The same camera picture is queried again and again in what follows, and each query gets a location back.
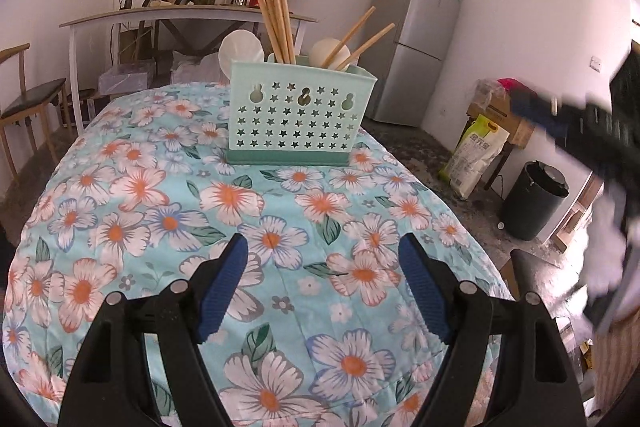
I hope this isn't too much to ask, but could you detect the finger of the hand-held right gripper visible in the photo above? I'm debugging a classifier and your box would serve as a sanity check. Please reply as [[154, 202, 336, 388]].
[[510, 89, 566, 140]]

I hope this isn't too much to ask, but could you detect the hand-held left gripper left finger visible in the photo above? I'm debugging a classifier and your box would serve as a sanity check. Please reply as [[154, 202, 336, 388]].
[[57, 233, 249, 427]]

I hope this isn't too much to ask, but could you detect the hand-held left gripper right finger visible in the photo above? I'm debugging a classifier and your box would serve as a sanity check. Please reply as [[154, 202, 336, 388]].
[[398, 233, 587, 427]]

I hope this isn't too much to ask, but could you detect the wooden chopstick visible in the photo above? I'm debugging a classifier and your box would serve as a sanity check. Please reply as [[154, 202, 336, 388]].
[[322, 6, 377, 68], [334, 23, 396, 72]]

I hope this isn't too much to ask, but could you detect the mint green utensil basket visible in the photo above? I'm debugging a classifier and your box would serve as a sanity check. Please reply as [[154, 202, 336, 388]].
[[225, 56, 377, 166]]

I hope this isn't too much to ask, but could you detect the small white plastic spoon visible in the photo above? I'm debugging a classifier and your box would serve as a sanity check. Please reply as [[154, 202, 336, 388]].
[[308, 38, 352, 68]]

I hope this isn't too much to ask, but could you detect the large white plastic spoon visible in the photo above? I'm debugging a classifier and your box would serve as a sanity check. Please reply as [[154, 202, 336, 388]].
[[218, 30, 266, 84]]

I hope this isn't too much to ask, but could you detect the bundle of wooden chopsticks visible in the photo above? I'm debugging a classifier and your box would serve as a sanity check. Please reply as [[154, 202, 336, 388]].
[[252, 0, 297, 65]]

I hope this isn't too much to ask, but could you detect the person's right forearm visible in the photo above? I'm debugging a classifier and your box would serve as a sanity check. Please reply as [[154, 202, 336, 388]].
[[595, 322, 640, 413]]

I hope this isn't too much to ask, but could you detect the person's right hand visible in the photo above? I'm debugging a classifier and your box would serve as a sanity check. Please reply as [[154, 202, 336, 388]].
[[585, 182, 633, 298]]

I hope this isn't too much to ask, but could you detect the open cardboard box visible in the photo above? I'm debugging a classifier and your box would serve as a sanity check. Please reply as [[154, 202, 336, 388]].
[[467, 79, 536, 150]]

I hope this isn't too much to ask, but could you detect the yellow green rice bag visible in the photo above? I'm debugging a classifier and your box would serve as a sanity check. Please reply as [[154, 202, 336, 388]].
[[439, 114, 511, 200]]

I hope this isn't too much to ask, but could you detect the black trash bin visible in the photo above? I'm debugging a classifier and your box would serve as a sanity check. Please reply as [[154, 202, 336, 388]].
[[500, 161, 571, 242]]

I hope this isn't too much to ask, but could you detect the floral blue blanket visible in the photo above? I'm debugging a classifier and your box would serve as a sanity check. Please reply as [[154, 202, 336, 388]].
[[0, 82, 516, 427]]

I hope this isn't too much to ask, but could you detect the grey refrigerator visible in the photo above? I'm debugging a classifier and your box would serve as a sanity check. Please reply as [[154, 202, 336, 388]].
[[363, 0, 466, 128]]

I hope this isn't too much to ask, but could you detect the white plastic bag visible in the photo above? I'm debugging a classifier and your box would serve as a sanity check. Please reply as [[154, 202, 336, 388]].
[[172, 52, 231, 85]]

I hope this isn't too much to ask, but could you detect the cardboard box under table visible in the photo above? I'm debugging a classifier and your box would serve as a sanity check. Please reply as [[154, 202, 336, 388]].
[[97, 59, 157, 96]]

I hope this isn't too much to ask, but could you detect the wooden chair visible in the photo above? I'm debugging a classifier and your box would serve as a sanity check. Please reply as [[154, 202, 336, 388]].
[[0, 43, 68, 180]]

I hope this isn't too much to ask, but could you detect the white desk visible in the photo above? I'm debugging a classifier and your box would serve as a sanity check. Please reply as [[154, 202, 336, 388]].
[[59, 4, 319, 138]]

